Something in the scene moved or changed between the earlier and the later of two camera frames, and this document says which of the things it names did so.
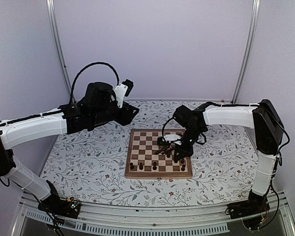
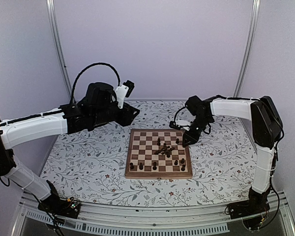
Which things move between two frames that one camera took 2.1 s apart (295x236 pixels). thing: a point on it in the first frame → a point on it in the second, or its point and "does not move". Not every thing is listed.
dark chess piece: x=162 y=151 does not move
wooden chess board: x=146 y=160 does not move
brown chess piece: x=167 y=149 does not move
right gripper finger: x=177 y=156 → x=188 y=140
